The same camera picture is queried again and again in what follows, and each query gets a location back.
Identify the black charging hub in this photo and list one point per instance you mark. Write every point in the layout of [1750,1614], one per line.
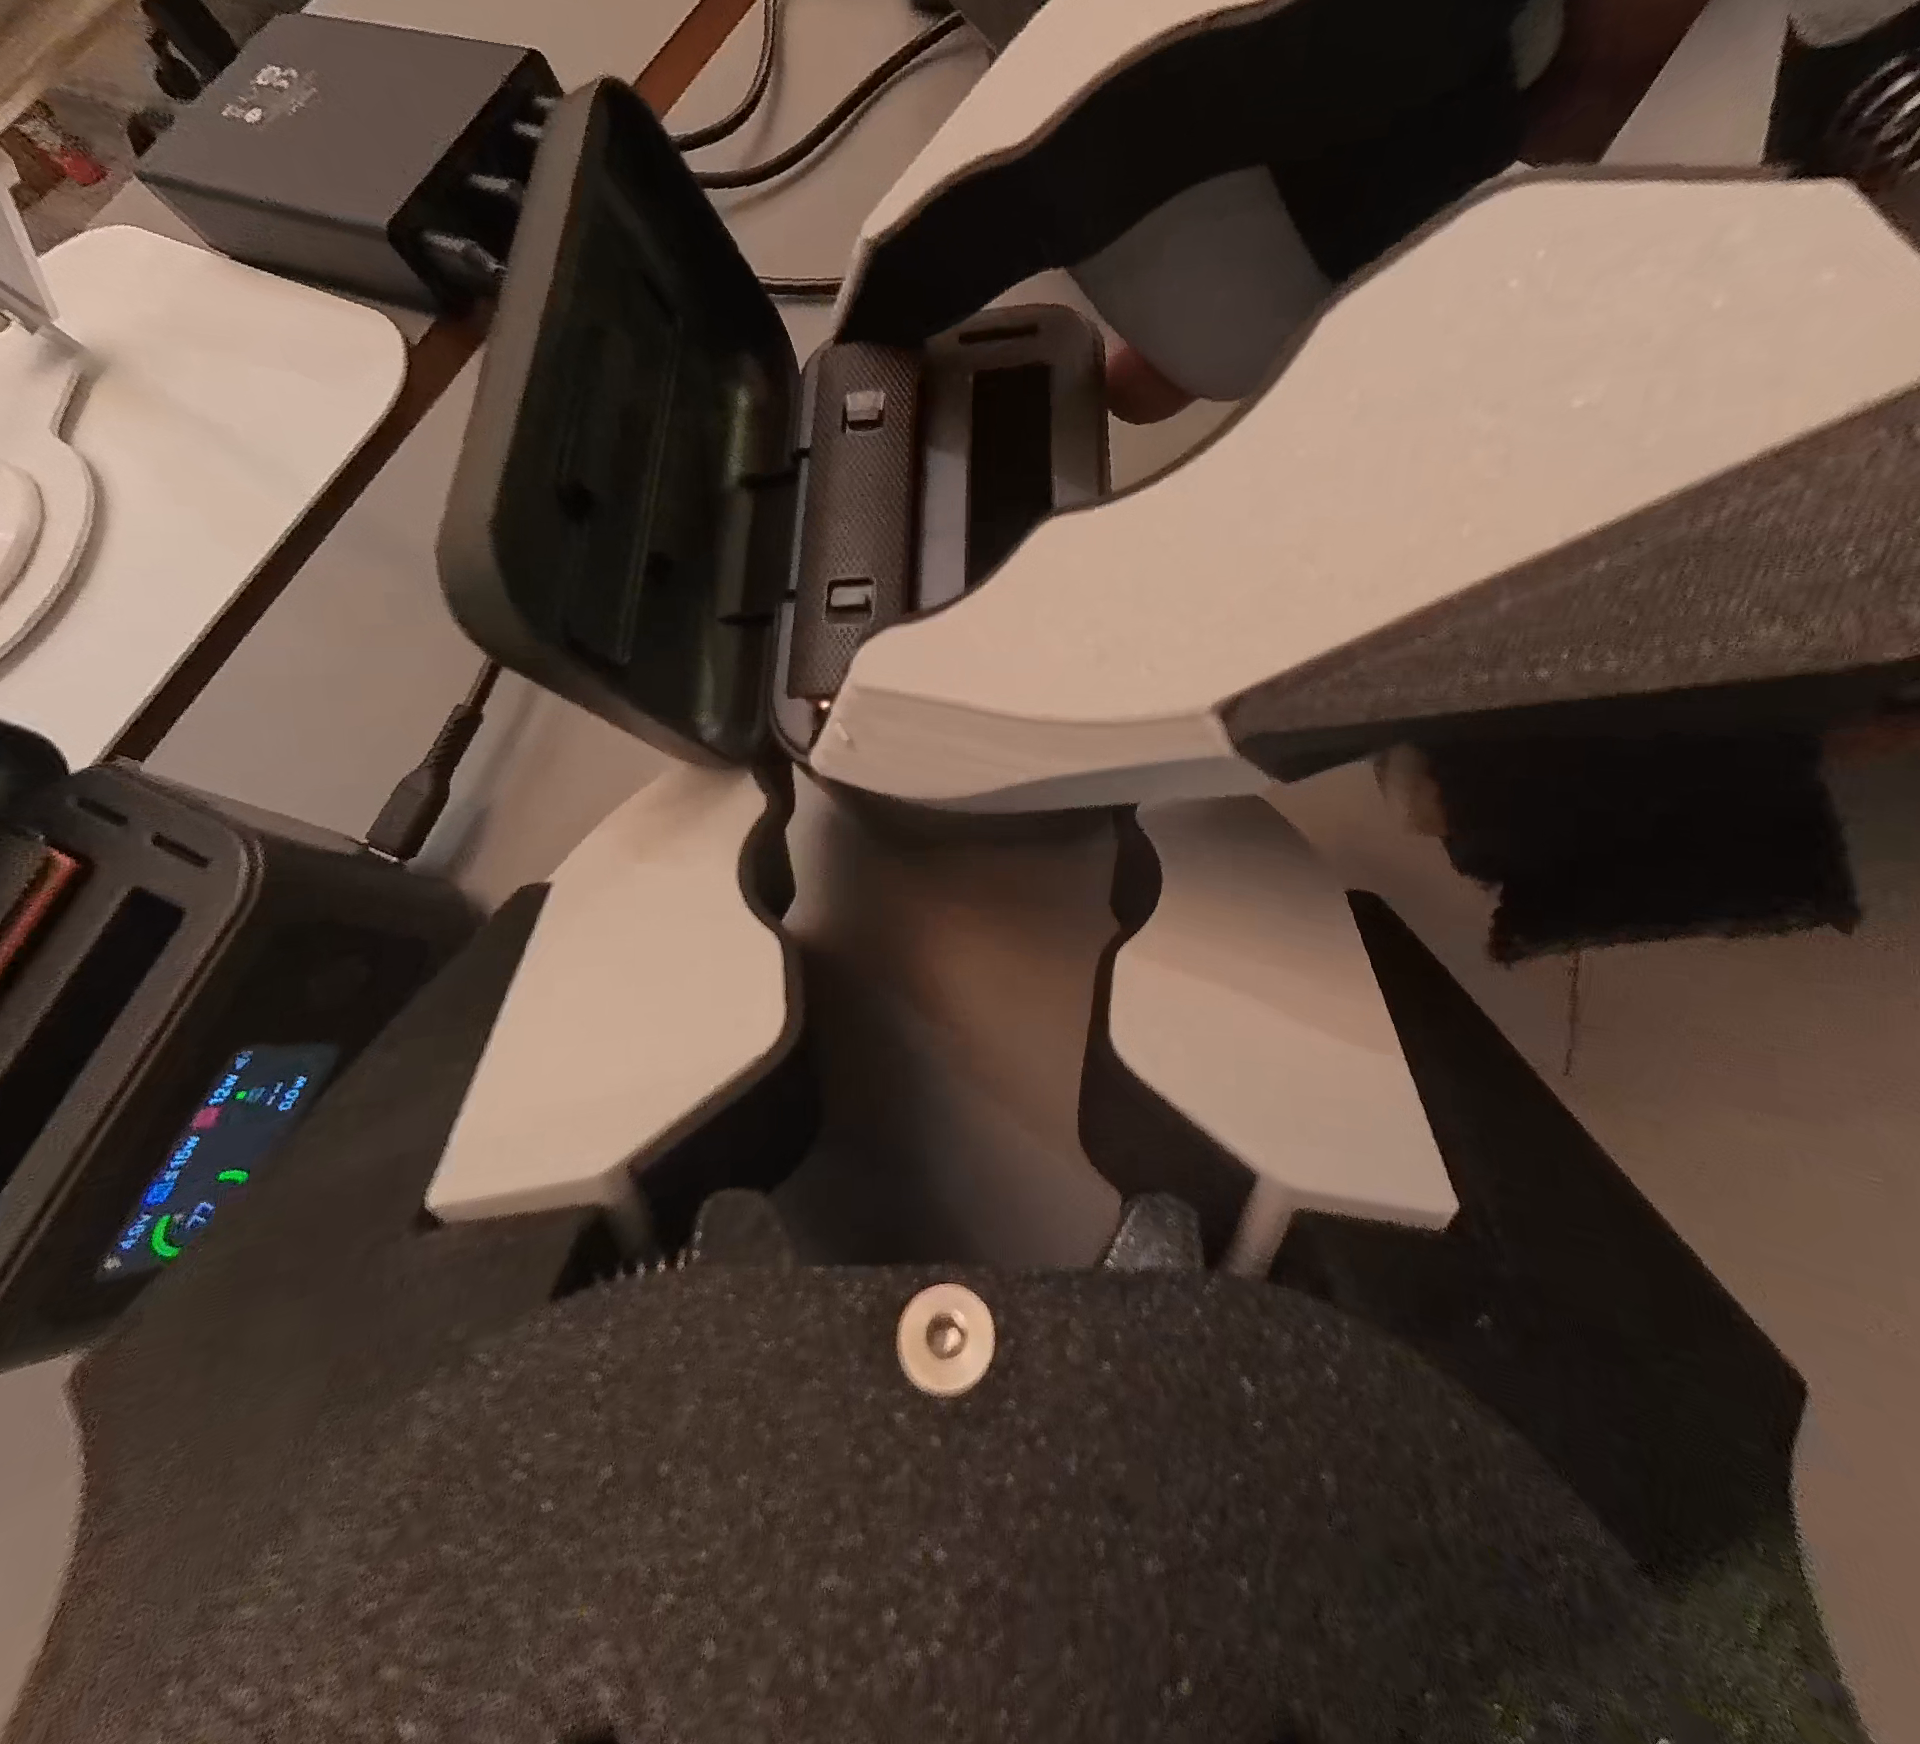
[301,155]

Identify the person's right hand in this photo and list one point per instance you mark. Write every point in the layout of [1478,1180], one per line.
[1621,34]

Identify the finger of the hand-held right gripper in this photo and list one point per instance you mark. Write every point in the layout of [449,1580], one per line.
[1501,394]
[1081,19]

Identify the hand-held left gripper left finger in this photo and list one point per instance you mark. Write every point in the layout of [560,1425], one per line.
[615,1024]

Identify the orange-tabbed black battery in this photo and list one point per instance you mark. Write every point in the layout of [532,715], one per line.
[863,499]
[33,919]

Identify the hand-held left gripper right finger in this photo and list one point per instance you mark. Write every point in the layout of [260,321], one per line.
[1275,1024]

